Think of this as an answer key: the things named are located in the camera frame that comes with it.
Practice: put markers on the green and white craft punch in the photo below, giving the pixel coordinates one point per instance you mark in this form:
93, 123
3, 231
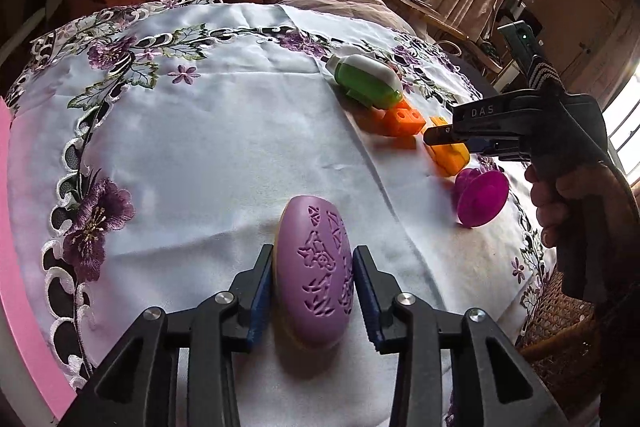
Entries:
365, 79

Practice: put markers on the wooden side table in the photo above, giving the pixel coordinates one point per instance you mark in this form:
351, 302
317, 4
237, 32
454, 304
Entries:
415, 9

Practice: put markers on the white floral embroidered tablecloth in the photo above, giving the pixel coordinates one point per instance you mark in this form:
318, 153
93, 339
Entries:
225, 132

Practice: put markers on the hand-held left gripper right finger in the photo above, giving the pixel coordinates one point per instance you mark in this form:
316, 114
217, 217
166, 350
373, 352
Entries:
369, 302

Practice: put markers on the magenta plastic funnel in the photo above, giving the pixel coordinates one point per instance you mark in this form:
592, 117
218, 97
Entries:
482, 202

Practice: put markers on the wicker chair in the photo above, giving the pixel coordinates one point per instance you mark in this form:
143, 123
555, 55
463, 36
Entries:
555, 322

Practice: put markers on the person's right hand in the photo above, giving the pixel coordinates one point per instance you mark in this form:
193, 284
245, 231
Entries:
545, 207

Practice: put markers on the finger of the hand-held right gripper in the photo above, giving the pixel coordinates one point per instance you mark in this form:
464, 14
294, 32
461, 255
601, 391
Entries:
440, 136
482, 146

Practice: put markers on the window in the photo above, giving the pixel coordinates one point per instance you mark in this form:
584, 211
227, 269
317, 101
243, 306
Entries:
627, 127

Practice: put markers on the purple oval craft punch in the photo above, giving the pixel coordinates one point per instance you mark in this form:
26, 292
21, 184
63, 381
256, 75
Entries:
312, 267

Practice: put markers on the orange snap cube block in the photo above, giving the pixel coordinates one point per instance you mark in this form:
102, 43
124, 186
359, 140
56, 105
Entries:
402, 122
450, 159

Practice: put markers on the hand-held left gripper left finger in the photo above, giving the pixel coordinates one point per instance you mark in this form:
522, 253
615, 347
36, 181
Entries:
259, 297

